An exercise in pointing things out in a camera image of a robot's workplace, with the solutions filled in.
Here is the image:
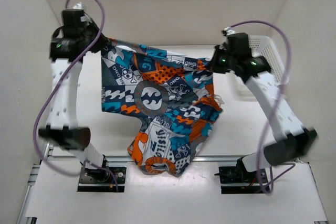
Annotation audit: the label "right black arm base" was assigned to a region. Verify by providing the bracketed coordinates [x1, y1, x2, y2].
[215, 153, 271, 194]

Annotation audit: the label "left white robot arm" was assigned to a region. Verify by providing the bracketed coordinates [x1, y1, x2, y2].
[38, 7, 110, 182]

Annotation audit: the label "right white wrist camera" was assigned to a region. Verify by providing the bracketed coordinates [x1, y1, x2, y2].
[220, 26, 236, 50]

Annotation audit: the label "aluminium front rail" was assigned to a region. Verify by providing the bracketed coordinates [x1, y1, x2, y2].
[47, 155, 242, 163]

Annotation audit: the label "colourful patterned shorts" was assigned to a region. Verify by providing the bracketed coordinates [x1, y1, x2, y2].
[101, 39, 222, 177]

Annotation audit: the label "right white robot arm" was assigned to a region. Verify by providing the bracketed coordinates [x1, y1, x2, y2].
[207, 30, 318, 182]

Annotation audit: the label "white perforated plastic basket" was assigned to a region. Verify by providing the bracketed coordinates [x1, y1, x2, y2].
[236, 34, 290, 101]

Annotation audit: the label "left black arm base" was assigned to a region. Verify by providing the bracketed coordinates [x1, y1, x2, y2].
[77, 161, 127, 193]

